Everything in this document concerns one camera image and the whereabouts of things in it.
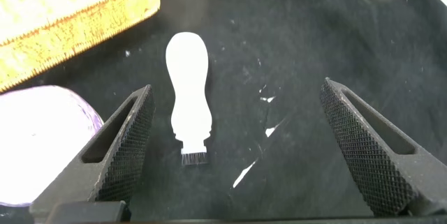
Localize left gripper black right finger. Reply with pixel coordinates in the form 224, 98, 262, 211
319, 77, 447, 216

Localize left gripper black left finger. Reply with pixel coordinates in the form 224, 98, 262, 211
29, 84, 156, 214

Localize purple garbage bag roll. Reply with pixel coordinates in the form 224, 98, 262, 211
0, 84, 105, 207

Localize white brush bottle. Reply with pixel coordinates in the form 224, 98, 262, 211
165, 31, 213, 166

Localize rectangular wicker basket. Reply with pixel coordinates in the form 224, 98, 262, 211
0, 0, 164, 93

